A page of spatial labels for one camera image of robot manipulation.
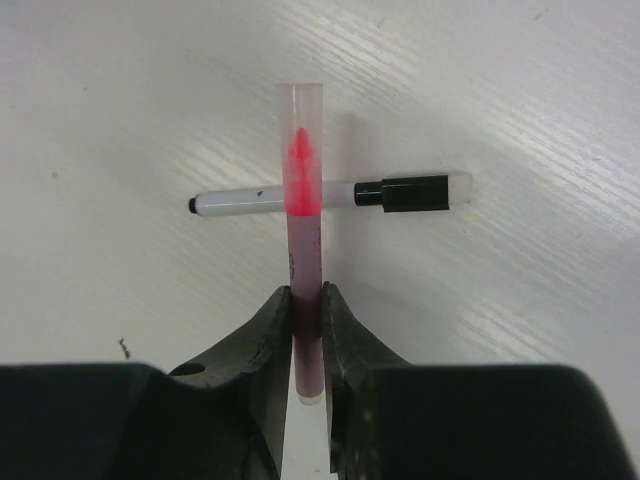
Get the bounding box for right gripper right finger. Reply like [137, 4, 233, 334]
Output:
[322, 283, 637, 479]

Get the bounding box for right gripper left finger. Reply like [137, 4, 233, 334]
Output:
[1, 287, 292, 479]

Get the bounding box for black cap marker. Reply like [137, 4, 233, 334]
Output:
[188, 171, 473, 218]

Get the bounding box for red transparent pen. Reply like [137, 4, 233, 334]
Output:
[280, 83, 324, 406]

